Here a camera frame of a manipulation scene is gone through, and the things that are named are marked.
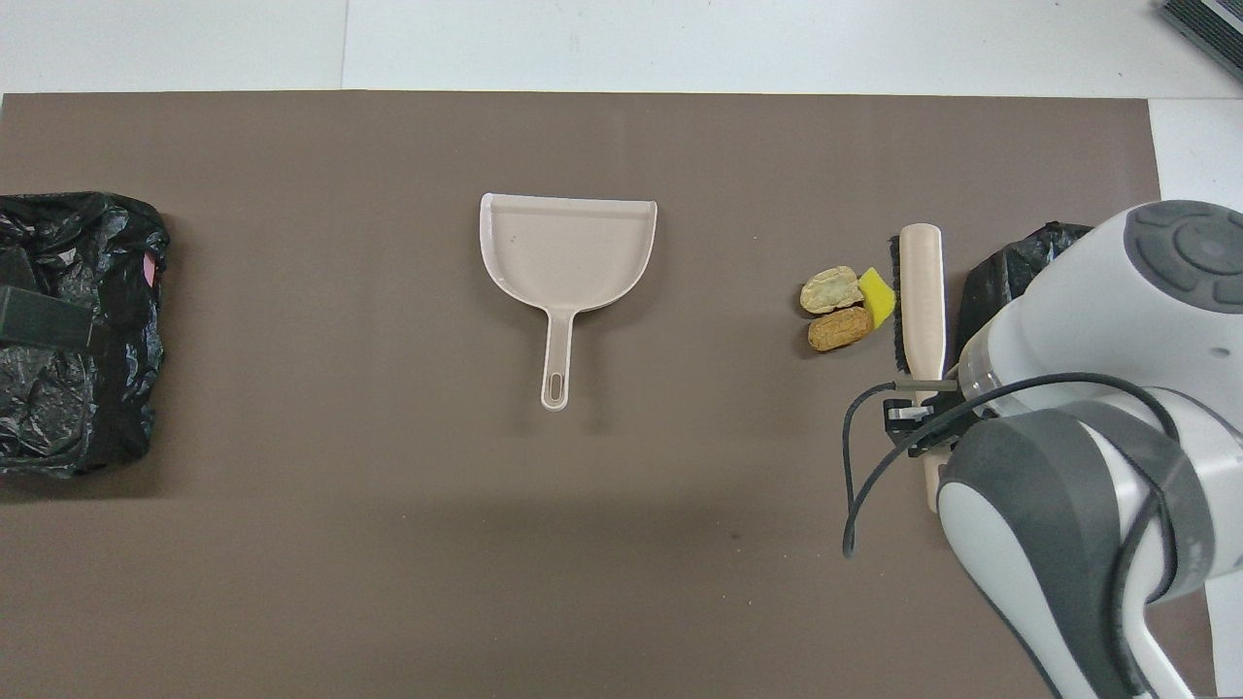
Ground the beige plastic dustpan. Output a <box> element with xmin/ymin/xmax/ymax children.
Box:
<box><xmin>479</xmin><ymin>192</ymin><xmax>658</xmax><ymax>413</ymax></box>

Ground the beige hand brush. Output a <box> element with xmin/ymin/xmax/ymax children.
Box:
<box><xmin>890</xmin><ymin>223</ymin><xmax>949</xmax><ymax>513</ymax></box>

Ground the grey ribbed panel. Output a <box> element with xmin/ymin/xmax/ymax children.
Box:
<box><xmin>1156</xmin><ymin>0</ymin><xmax>1243</xmax><ymax>83</ymax></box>

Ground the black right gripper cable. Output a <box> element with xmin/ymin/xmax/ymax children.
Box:
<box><xmin>841</xmin><ymin>372</ymin><xmax>1181</xmax><ymax>699</ymax></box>

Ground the open black bag-lined bin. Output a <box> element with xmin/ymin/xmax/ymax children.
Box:
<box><xmin>957</xmin><ymin>221</ymin><xmax>1098</xmax><ymax>360</ymax></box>

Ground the brown table mat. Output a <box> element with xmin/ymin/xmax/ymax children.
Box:
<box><xmin>0</xmin><ymin>90</ymin><xmax>1220</xmax><ymax>699</ymax></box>

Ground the right black trash bag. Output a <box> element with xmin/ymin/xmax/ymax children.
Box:
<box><xmin>0</xmin><ymin>191</ymin><xmax>171</xmax><ymax>479</ymax></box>

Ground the small yellow sponge piece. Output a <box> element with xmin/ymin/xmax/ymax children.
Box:
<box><xmin>857</xmin><ymin>267</ymin><xmax>904</xmax><ymax>331</ymax></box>

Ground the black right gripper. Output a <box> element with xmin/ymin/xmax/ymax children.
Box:
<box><xmin>884</xmin><ymin>393</ymin><xmax>991</xmax><ymax>457</ymax></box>

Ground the brown bread roll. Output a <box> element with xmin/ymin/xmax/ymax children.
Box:
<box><xmin>807</xmin><ymin>307</ymin><xmax>874</xmax><ymax>353</ymax></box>

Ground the pale torn bread piece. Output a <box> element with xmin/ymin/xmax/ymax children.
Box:
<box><xmin>799</xmin><ymin>266</ymin><xmax>865</xmax><ymax>316</ymax></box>

